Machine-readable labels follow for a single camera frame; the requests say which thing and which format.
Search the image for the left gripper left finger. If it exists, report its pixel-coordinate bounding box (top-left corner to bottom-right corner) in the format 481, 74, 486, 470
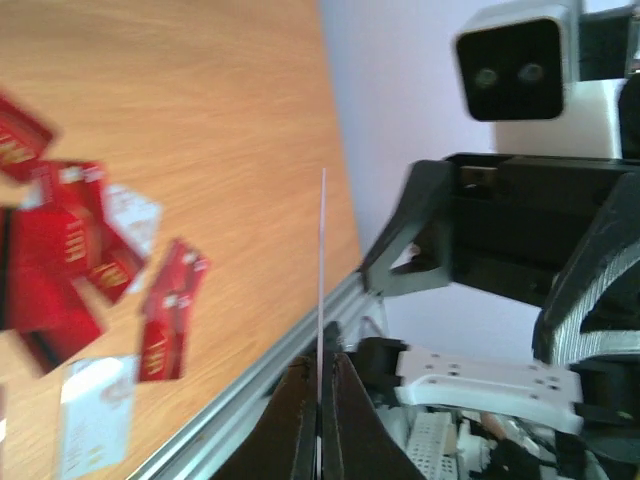
212, 357, 317, 480

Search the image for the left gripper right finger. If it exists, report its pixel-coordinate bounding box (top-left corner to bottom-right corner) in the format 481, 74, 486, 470
319, 353, 424, 480

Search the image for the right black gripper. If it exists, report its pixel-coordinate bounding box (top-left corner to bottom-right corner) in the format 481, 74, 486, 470
359, 154, 639, 365

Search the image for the white card bottom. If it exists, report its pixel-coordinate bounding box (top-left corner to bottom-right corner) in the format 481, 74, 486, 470
58, 355, 139, 479

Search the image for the white card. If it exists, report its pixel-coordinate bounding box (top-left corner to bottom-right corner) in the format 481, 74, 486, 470
58, 355, 139, 479
105, 184, 163, 260

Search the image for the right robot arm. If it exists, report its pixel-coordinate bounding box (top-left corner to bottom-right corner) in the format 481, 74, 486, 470
354, 154, 639, 479

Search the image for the red VIP card right stack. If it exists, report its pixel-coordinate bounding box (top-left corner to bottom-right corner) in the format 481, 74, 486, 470
138, 239, 210, 382

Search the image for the white card under stack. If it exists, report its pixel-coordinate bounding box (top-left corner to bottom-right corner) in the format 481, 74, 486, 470
105, 184, 163, 260

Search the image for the dark red stripe card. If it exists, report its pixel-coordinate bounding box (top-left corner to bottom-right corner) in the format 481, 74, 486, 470
1, 206, 103, 374

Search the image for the aluminium rail frame front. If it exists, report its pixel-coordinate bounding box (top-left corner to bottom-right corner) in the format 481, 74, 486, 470
129, 272, 384, 479

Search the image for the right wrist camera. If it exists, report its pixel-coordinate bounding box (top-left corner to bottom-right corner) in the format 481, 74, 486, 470
453, 1, 639, 163

